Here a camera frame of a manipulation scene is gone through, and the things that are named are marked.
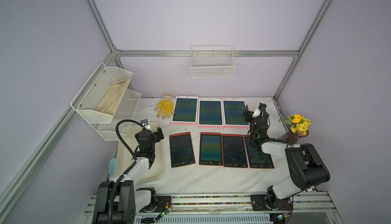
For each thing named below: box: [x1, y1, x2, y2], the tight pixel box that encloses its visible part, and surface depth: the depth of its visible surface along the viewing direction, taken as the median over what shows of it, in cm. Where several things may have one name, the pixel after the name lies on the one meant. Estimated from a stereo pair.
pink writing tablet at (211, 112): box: [198, 98, 225, 126], surface depth 114 cm
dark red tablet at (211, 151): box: [199, 132, 224, 166], surface depth 95 cm
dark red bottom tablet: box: [243, 134, 275, 169], surface depth 89 cm
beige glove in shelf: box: [95, 77, 131, 117], surface depth 81 cm
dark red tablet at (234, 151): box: [221, 134, 248, 168], surface depth 92 cm
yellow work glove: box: [154, 94, 175, 120], surface depth 117 cm
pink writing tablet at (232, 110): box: [221, 98, 250, 129], surface depth 113 cm
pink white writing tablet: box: [170, 95, 200, 126], surface depth 115 cm
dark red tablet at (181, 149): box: [169, 131, 196, 168], surface depth 95 cm
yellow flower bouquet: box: [278, 114, 312, 138], surface depth 77 cm
